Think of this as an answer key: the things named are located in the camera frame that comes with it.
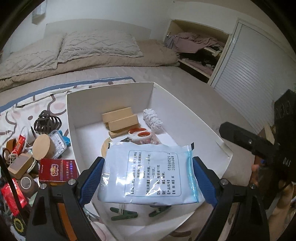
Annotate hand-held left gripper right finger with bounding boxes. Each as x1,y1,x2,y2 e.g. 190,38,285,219
192,156,270,241

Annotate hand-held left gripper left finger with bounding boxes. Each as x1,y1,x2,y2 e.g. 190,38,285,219
25,156,106,241

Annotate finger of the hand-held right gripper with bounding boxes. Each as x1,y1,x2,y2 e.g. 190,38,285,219
219,122,281,163

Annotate pointed oval wooden lid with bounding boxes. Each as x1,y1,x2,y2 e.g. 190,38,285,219
102,137,112,161

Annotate green clip with white cord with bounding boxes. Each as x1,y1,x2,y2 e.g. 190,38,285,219
110,204,139,221
149,206,172,217

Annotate pale blue foil packet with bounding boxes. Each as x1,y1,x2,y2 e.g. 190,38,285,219
97,142,203,206

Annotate white cardboard box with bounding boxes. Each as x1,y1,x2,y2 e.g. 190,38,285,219
66,82,233,241

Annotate white orange scissors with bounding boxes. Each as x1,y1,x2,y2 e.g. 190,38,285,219
120,127,152,143

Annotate rectangular wooden block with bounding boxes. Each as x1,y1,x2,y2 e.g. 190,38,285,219
102,107,133,124
108,115,139,134

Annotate white cotton rope bundle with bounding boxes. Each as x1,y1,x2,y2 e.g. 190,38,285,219
143,108,164,133

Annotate person's right hand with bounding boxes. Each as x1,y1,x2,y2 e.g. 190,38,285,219
251,164,296,235

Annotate dark red carton box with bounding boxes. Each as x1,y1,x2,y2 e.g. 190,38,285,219
38,159,80,184

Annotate clear plastic case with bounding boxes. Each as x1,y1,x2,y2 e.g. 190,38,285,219
49,130,70,156

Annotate round wooden box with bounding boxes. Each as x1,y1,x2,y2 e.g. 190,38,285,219
33,134,56,161

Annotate brown tape roll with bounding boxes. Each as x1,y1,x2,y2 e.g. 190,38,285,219
20,174,39,197

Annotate white louvre door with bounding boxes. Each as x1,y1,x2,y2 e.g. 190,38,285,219
210,20,296,135

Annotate small cardboard box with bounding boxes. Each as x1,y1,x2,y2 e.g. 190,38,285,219
8,153,35,179

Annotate black hair claw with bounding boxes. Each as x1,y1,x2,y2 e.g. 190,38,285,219
34,111,63,135

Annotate large red foil packet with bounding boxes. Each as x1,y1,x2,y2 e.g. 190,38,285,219
1,178,28,216

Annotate small red packet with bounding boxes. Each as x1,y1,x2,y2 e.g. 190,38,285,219
16,136,26,151

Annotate black round badge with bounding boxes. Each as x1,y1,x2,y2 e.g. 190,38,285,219
13,217,26,236

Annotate dark clothes pile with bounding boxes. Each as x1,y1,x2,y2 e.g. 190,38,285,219
179,46,223,68

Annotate white patterned printed blanket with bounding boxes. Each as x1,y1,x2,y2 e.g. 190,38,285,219
0,76,137,241

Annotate mauve clothes pile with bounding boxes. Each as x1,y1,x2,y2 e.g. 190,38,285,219
165,32,226,53

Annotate beige blanket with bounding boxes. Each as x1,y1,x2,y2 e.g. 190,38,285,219
0,39,180,92

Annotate wardrobe niche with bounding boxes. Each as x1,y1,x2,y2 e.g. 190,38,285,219
163,19,232,84

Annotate beige quilted pillow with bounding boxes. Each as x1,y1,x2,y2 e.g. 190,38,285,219
58,30,144,63
0,38,64,78

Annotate black cable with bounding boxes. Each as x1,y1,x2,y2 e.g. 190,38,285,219
0,152,26,215

